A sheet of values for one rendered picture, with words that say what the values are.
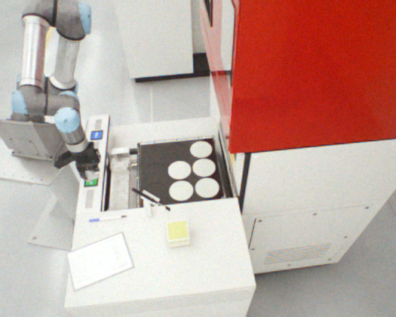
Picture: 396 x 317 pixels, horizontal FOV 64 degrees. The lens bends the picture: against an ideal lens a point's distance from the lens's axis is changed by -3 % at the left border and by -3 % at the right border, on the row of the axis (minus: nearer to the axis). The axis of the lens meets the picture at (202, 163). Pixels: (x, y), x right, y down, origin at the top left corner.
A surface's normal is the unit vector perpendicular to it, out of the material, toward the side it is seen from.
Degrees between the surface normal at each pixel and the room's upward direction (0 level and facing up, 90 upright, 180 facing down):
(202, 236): 0
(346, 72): 90
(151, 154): 0
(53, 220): 0
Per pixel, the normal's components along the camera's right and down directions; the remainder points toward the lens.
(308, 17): 0.11, 0.77
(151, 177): -0.01, -0.63
